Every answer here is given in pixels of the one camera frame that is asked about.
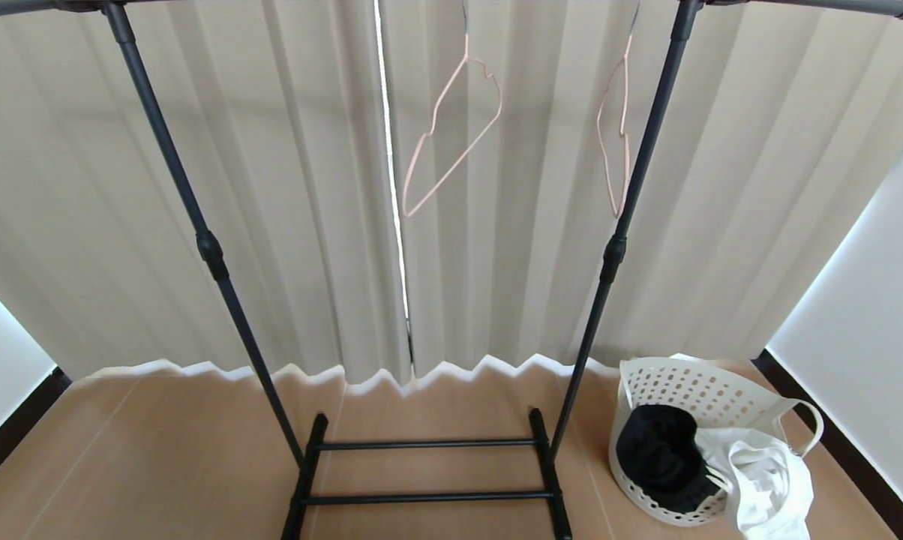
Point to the pink clothes hanger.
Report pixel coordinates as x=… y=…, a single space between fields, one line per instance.
x=622 y=97
x=454 y=165

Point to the black shorts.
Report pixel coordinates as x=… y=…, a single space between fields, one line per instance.
x=661 y=457

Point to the black clothes rack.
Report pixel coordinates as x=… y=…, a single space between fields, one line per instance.
x=211 y=255

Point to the white laundry basket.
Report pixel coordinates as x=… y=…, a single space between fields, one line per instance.
x=691 y=390

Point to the beige curtain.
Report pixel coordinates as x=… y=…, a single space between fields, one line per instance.
x=196 y=187

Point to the white garment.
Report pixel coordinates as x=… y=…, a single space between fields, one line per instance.
x=766 y=480

